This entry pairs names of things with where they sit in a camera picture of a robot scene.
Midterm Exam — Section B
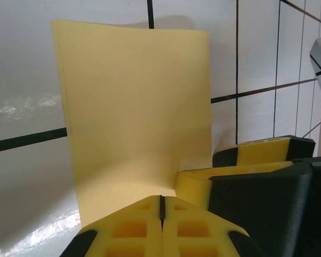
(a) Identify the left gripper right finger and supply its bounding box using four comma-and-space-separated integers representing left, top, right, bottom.
160, 195, 260, 257

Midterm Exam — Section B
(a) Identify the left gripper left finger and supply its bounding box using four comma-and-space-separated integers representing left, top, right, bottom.
59, 195, 161, 257

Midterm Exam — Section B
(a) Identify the yellow cloth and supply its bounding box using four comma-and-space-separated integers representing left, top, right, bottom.
51, 18, 213, 228

